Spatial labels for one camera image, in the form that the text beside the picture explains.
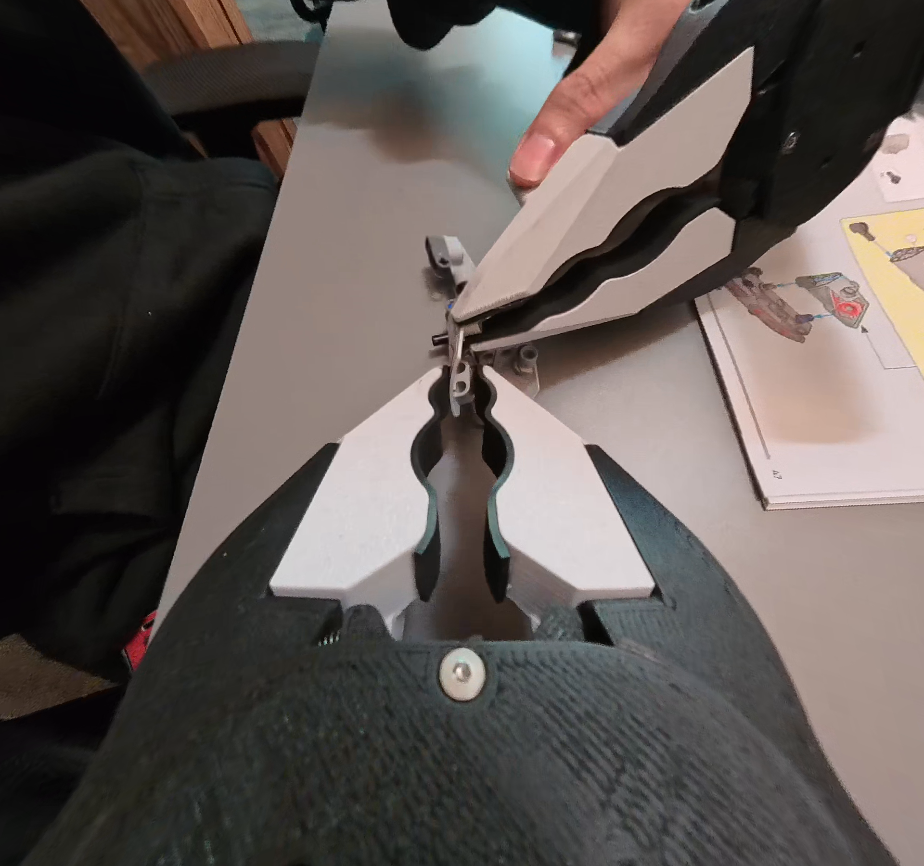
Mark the person's left hand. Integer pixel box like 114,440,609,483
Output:
507,0,777,190

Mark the grey toy brick assembly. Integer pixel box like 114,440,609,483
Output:
422,234,542,420

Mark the grey desk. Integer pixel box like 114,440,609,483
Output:
155,0,924,866

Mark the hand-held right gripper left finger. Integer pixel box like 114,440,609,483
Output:
269,367,443,639

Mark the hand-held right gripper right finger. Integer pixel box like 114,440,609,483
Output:
480,365,656,629

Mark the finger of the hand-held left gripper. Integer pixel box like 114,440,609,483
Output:
462,180,739,353
448,45,756,326

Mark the wooden cabinet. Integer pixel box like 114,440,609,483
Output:
61,0,298,178

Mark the white instruction booklet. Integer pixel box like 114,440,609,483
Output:
694,112,924,511

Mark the small red object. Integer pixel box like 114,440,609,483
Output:
120,610,159,674

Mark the person's black clothing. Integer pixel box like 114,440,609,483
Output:
0,0,281,866

